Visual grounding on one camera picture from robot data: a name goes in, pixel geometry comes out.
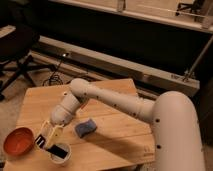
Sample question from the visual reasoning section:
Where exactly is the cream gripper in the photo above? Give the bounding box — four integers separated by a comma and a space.
35, 120, 63, 149

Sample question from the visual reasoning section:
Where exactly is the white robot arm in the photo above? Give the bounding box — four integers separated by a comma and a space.
35, 78, 206, 171

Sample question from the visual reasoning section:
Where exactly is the white ceramic cup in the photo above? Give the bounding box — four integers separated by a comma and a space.
50, 143, 71, 167

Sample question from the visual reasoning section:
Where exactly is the orange bowl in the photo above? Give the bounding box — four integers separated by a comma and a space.
3, 127, 34, 157

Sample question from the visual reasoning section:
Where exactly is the black office chair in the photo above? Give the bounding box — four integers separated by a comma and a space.
0, 25, 56, 101

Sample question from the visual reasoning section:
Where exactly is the metal tripod leg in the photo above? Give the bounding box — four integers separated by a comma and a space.
172, 41, 213, 113

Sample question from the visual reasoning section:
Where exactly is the black cable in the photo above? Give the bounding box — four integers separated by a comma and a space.
41, 51, 81, 87

